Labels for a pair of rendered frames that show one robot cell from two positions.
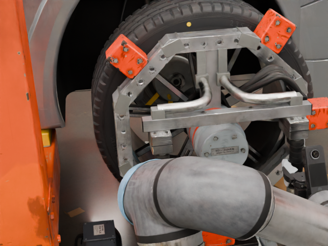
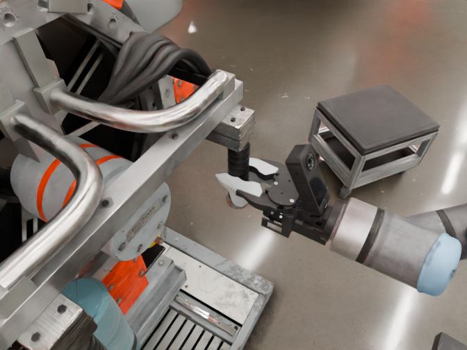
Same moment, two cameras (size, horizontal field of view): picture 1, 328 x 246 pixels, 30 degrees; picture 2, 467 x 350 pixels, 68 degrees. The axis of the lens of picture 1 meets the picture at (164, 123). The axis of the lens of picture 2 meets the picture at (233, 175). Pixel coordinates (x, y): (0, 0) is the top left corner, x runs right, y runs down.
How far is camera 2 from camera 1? 1.18 m
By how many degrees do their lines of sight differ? 48
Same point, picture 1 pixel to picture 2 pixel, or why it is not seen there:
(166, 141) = (78, 328)
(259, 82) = (143, 77)
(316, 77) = not seen: hidden behind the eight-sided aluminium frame
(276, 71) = (165, 46)
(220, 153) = (140, 227)
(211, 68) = (18, 85)
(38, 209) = not seen: outside the picture
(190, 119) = (93, 239)
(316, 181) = (320, 195)
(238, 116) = (168, 166)
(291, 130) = (240, 137)
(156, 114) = (10, 303)
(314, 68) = not seen: hidden behind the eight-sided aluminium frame
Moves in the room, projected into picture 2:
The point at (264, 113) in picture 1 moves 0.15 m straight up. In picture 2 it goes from (199, 134) to (187, 17)
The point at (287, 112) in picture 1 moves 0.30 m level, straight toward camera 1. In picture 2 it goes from (222, 112) to (421, 257)
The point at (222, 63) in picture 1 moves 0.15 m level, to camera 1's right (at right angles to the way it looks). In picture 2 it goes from (39, 66) to (133, 21)
